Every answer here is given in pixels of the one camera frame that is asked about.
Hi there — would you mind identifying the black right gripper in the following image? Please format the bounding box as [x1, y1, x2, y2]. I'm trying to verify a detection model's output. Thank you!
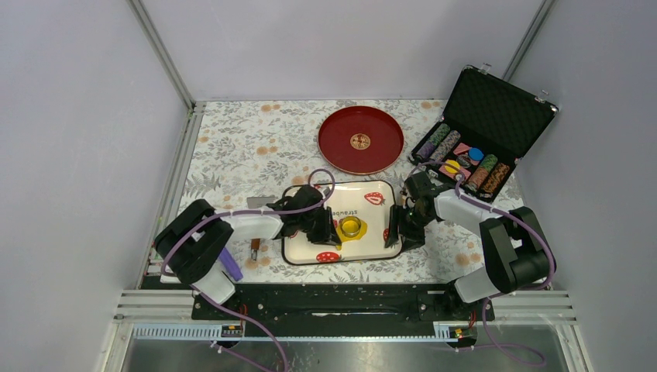
[384, 204, 435, 253]

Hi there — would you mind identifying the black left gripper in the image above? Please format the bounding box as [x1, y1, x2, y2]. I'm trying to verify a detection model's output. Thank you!
[299, 205, 342, 246]

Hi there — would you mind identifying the yellow dough piece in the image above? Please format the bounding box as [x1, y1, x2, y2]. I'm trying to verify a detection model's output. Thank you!
[335, 215, 368, 243]

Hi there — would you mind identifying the clear tape roll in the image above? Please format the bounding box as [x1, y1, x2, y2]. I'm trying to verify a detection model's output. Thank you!
[339, 215, 363, 238]

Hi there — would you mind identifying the strawberry print rectangular tray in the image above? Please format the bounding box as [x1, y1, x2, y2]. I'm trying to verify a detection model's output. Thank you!
[281, 181, 402, 265]

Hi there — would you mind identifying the metal scraper wooden handle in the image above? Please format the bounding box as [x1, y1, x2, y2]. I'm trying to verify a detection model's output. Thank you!
[246, 195, 277, 264]

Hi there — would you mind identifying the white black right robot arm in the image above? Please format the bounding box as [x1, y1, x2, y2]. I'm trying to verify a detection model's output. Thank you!
[384, 172, 556, 319]

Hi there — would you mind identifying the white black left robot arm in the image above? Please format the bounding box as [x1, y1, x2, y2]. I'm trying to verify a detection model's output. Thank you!
[153, 185, 341, 319]

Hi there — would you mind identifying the round red lacquer tray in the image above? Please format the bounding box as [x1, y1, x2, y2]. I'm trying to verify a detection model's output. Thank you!
[317, 105, 404, 175]

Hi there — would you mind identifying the yellow poker chip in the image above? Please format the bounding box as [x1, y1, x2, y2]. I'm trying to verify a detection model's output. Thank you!
[444, 160, 461, 174]

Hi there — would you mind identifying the purple cylindrical tool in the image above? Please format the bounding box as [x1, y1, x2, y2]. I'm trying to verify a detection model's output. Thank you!
[218, 248, 243, 281]

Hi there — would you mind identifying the floral tablecloth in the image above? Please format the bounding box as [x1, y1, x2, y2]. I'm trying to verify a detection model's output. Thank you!
[172, 99, 483, 284]

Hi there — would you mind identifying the blue poker chip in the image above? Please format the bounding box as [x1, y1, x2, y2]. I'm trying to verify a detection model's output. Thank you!
[468, 147, 484, 163]

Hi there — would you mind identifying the black poker chip case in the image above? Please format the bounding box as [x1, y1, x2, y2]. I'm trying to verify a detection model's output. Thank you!
[408, 65, 559, 202]

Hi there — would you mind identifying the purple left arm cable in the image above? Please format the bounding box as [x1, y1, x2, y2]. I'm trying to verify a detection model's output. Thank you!
[160, 168, 337, 372]

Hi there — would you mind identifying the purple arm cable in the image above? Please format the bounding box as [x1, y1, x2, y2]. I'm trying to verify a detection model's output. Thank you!
[408, 161, 557, 367]
[160, 168, 337, 372]

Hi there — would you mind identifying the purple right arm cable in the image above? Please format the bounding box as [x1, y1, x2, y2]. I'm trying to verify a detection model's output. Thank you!
[408, 161, 557, 367]

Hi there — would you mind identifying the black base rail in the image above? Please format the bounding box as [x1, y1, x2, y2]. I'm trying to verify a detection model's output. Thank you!
[191, 282, 495, 339]

